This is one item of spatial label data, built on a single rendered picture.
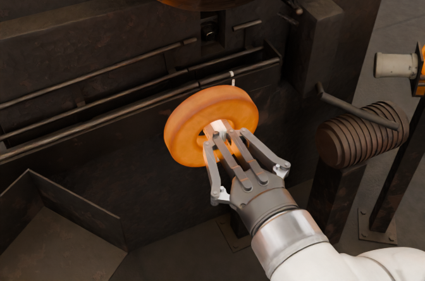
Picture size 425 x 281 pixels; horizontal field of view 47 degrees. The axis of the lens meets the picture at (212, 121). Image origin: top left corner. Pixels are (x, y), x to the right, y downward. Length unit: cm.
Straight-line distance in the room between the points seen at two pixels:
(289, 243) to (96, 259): 42
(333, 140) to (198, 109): 57
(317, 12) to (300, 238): 61
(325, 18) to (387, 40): 139
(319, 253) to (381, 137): 70
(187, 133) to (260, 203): 17
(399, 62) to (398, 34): 134
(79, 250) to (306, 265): 47
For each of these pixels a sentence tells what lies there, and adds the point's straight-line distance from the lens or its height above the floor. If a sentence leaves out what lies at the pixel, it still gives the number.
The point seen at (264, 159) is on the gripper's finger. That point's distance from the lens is 73.
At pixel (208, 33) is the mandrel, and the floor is 75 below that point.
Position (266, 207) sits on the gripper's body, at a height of 87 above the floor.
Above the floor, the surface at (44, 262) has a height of 60.
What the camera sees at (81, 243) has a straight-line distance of 94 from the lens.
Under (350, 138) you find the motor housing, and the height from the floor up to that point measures 52.
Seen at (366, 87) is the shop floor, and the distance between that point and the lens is 218.
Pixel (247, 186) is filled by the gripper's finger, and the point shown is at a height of 86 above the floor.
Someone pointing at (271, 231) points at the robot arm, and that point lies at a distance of 62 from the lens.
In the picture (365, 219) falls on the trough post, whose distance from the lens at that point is 172.
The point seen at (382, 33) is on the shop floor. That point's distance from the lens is 251.
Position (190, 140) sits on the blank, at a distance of 76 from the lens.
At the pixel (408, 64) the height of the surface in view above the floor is 69.
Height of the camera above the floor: 140
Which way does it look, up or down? 46 degrees down
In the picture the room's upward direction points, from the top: straight up
